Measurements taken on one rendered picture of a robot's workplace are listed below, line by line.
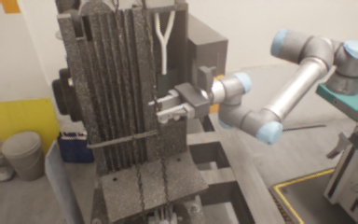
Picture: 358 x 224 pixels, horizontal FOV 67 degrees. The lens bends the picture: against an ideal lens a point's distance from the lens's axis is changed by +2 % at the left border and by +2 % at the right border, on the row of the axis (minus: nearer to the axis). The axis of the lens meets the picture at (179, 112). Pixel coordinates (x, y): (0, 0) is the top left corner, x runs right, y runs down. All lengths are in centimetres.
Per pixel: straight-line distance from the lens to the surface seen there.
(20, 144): 276
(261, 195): 155
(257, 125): 87
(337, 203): 214
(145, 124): 117
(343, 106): 152
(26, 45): 233
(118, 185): 126
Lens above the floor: 186
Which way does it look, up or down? 36 degrees down
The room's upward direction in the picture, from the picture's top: straight up
